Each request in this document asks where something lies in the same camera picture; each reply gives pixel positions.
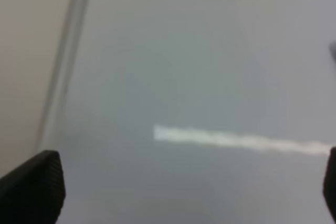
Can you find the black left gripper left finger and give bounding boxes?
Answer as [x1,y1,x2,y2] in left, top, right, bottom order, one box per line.
[1,150,66,223]

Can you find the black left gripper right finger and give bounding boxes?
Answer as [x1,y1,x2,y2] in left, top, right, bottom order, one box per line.
[323,147,336,222]

